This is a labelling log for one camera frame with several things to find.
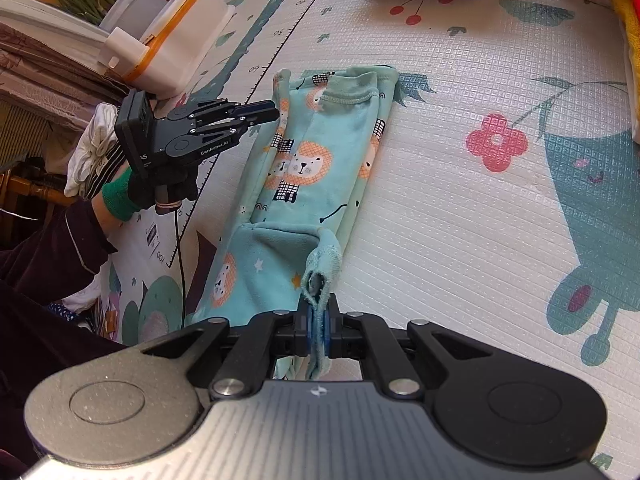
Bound teal lion print garment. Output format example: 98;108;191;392
191;65;398;379

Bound dark sleeved left forearm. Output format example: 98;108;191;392
1;168;142;306

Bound stack of folded clothes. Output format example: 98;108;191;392
64;103;126;200

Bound black gloved left hand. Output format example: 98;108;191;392
127;166;198;210

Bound white orange storage box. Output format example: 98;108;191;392
98;0;235;100

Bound grey plastic bucket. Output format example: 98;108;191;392
99;0;167;39

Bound printed foam play mat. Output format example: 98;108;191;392
92;0;640;480

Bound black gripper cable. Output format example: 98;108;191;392
171;206;189;331

